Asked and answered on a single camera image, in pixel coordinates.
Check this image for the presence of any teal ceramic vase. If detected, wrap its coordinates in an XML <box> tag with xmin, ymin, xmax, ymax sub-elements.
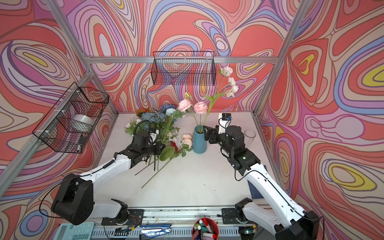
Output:
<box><xmin>193</xmin><ymin>125</ymin><xmax>207</xmax><ymax>154</ymax></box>

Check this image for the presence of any pink rose stem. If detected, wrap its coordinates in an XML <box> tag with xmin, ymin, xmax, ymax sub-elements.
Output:
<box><xmin>177</xmin><ymin>92</ymin><xmax>209</xmax><ymax>133</ymax></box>

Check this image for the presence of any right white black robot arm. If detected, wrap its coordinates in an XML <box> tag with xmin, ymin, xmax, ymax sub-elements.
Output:
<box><xmin>203</xmin><ymin>126</ymin><xmax>321</xmax><ymax>240</ymax></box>

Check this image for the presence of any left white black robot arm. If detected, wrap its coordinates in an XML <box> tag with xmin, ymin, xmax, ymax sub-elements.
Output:
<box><xmin>51</xmin><ymin>130</ymin><xmax>165</xmax><ymax>226</ymax></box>

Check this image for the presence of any clear glass vase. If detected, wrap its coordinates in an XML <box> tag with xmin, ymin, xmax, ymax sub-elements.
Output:
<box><xmin>244</xmin><ymin>129</ymin><xmax>256</xmax><ymax>148</ymax></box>

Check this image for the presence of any red flower stem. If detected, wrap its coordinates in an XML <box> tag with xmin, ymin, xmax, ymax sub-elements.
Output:
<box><xmin>170</xmin><ymin>141</ymin><xmax>179</xmax><ymax>153</ymax></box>

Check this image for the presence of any peach carnation stem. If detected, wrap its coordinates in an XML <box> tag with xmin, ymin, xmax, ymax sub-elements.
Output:
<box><xmin>141</xmin><ymin>134</ymin><xmax>193</xmax><ymax>189</ymax></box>

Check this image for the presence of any blue hydrangea bunch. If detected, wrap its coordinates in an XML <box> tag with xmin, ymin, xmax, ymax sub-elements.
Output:
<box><xmin>125</xmin><ymin>104</ymin><xmax>186</xmax><ymax>145</ymax></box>

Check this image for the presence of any orange flower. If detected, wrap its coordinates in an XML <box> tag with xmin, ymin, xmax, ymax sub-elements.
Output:
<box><xmin>136</xmin><ymin>109</ymin><xmax>150</xmax><ymax>118</ymax></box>

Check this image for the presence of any silver tape roll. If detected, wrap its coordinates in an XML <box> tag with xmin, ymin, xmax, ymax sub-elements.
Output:
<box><xmin>70</xmin><ymin>114</ymin><xmax>95</xmax><ymax>133</ymax></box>

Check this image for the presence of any red pen cup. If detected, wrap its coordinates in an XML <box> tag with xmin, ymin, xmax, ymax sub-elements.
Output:
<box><xmin>192</xmin><ymin>218</ymin><xmax>220</xmax><ymax>240</ymax></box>

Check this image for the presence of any teal calculator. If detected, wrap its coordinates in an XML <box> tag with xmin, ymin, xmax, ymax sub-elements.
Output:
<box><xmin>54</xmin><ymin>222</ymin><xmax>95</xmax><ymax>240</ymax></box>

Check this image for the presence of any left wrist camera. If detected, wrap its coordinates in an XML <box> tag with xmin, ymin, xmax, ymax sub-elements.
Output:
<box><xmin>150</xmin><ymin>130</ymin><xmax>159</xmax><ymax>144</ymax></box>

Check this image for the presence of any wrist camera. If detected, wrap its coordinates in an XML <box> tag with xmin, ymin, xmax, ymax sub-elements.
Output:
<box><xmin>150</xmin><ymin>130</ymin><xmax>159</xmax><ymax>144</ymax></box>
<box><xmin>218</xmin><ymin>113</ymin><xmax>232</xmax><ymax>134</ymax></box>

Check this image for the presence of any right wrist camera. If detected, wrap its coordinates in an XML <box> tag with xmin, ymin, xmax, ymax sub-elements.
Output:
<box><xmin>218</xmin><ymin>113</ymin><xmax>232</xmax><ymax>134</ymax></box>

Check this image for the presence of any back wire basket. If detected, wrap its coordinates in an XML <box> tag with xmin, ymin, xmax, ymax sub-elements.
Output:
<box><xmin>151</xmin><ymin>51</ymin><xmax>217</xmax><ymax>86</ymax></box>

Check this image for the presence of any wire basket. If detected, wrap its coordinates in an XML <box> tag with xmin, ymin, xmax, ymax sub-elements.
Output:
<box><xmin>32</xmin><ymin>83</ymin><xmax>110</xmax><ymax>154</ymax></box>
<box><xmin>151</xmin><ymin>51</ymin><xmax>217</xmax><ymax>86</ymax></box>

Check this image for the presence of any left wire basket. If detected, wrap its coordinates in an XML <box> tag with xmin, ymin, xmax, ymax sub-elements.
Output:
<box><xmin>32</xmin><ymin>83</ymin><xmax>110</xmax><ymax>154</ymax></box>

